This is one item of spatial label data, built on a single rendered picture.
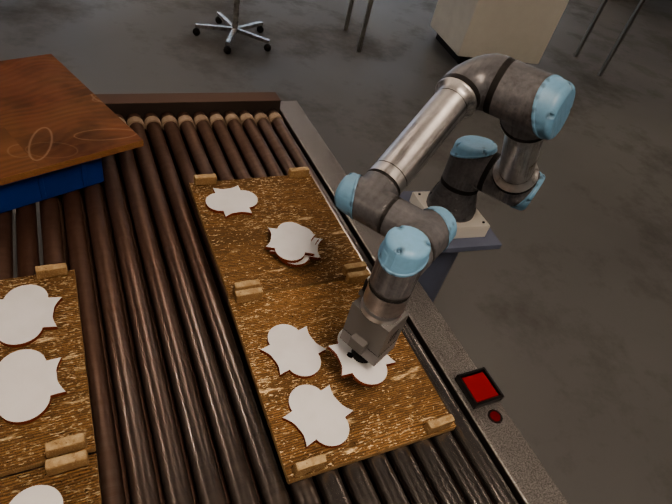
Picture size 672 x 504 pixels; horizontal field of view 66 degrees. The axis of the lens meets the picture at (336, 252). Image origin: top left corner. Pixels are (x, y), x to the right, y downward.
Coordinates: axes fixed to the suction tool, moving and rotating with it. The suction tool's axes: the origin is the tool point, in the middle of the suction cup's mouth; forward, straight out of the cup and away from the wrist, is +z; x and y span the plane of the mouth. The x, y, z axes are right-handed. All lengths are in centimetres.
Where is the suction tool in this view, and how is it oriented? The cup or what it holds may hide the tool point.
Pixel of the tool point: (360, 357)
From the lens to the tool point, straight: 103.4
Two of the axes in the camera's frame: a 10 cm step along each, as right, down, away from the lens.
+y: 7.4, 5.6, -3.7
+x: 6.4, -4.2, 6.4
